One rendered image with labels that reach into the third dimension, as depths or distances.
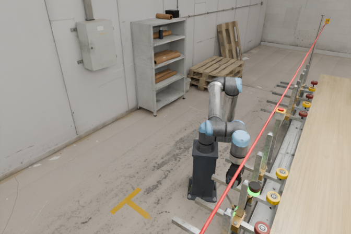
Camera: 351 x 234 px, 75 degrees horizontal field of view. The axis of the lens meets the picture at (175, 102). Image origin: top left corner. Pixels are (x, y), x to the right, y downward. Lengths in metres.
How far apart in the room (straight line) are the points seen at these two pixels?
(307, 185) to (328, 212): 0.20
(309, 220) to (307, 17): 7.90
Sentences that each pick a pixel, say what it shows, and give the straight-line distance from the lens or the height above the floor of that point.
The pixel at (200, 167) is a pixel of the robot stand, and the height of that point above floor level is 0.44.
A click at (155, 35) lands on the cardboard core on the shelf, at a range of 3.95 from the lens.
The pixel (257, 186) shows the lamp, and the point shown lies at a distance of 1.35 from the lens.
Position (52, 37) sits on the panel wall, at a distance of 3.18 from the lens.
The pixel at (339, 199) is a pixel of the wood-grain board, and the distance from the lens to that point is 1.83.
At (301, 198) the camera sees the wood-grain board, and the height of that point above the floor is 0.90.
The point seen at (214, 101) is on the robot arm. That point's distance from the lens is 1.54.
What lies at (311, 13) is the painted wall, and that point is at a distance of 9.01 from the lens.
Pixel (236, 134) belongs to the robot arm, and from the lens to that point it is 1.26.
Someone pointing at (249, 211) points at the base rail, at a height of 0.70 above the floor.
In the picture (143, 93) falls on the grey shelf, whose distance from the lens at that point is 4.03.
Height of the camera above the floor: 2.08
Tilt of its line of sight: 28 degrees down
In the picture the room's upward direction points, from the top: straight up
